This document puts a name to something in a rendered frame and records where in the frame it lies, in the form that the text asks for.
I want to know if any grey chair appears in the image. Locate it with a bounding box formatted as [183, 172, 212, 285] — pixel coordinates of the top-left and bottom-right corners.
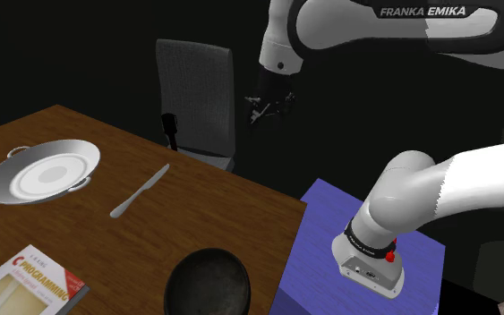
[155, 38, 237, 173]

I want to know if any brown wooden table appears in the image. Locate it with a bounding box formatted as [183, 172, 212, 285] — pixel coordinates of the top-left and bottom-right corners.
[0, 103, 308, 315]

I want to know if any silver table knife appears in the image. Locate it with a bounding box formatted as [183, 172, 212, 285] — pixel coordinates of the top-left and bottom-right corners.
[109, 163, 171, 219]

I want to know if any purple robot stand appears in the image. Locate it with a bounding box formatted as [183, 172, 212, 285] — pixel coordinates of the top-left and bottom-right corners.
[269, 177, 447, 315]

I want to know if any black bowl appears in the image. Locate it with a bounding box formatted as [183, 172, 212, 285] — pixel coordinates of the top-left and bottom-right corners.
[163, 248, 252, 315]

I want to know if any white and red book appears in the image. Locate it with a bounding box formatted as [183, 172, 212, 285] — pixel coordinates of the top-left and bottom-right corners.
[0, 243, 91, 315]

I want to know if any grey two-handled pan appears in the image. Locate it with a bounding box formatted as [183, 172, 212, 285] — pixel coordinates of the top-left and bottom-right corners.
[0, 139, 102, 206]

